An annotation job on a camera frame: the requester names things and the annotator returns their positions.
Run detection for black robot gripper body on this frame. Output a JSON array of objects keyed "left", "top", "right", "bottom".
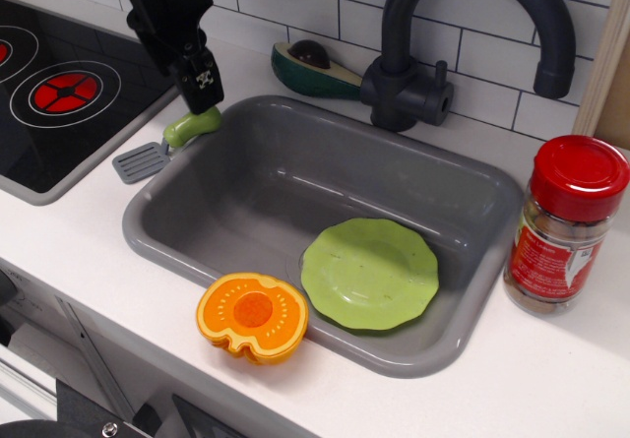
[{"left": 127, "top": 0, "right": 215, "bottom": 77}]

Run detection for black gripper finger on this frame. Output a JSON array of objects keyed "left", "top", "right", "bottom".
[{"left": 169, "top": 47, "right": 224, "bottom": 115}]

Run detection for green handled grey spatula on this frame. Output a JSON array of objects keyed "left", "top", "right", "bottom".
[{"left": 112, "top": 106, "right": 221, "bottom": 184}]

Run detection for black robot base with screw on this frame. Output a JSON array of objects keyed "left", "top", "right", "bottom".
[{"left": 1, "top": 380, "right": 162, "bottom": 438}]

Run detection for grey plastic sink basin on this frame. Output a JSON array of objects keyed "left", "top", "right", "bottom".
[{"left": 122, "top": 96, "right": 523, "bottom": 378}]

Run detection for green scalloped plate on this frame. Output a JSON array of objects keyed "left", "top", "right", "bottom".
[{"left": 300, "top": 218, "right": 439, "bottom": 331}]

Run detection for toy avocado half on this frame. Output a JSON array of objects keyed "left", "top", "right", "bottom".
[{"left": 271, "top": 39, "right": 362, "bottom": 100}]

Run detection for black toy stove top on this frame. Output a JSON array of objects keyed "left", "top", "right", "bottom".
[{"left": 1, "top": 0, "right": 176, "bottom": 206}]

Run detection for dark grey curved faucet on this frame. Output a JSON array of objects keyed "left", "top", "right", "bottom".
[{"left": 359, "top": 0, "right": 577, "bottom": 132}]

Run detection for orange toy pumpkin half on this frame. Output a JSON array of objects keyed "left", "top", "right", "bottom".
[{"left": 196, "top": 272, "right": 309, "bottom": 364}]

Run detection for red lidded spice jar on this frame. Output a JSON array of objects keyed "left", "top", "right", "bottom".
[{"left": 503, "top": 135, "right": 629, "bottom": 316}]

